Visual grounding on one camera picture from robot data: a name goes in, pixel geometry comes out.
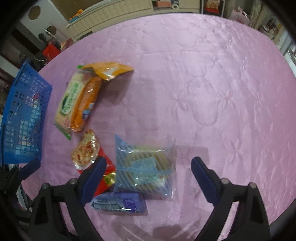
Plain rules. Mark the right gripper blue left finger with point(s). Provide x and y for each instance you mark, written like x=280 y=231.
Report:
x=90 y=179

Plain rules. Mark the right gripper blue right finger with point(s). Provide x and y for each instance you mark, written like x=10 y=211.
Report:
x=208 y=180

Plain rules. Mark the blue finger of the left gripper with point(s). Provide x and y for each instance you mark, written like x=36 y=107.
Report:
x=27 y=170

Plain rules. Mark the red peanut snack bag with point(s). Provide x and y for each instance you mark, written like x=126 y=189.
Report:
x=84 y=155

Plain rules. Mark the purple gum pack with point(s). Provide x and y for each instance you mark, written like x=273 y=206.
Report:
x=123 y=202

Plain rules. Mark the blue striped wafer pack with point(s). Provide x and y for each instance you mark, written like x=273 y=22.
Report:
x=147 y=169

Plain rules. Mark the green label cracker pack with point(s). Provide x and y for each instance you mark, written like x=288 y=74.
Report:
x=70 y=100

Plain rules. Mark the orange sausage snack pack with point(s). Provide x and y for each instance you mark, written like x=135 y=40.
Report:
x=85 y=104

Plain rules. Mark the orange yellow snack pouch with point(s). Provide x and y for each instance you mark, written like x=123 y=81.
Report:
x=108 y=70

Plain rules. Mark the blue plastic basket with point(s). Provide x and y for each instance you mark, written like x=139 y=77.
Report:
x=24 y=116

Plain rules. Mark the pink quilted tablecloth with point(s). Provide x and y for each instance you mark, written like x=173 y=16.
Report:
x=214 y=88

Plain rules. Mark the red shopping bag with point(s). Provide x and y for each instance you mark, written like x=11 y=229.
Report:
x=50 y=52

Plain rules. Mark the plate of oranges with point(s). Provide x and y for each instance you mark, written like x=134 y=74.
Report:
x=76 y=16

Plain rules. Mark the pink gift bag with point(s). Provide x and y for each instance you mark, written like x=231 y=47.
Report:
x=239 y=15

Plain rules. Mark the white metal shelf rack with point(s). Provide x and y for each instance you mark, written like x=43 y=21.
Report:
x=212 y=7

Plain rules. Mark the cream tv cabinet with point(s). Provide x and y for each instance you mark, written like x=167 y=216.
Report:
x=108 y=13

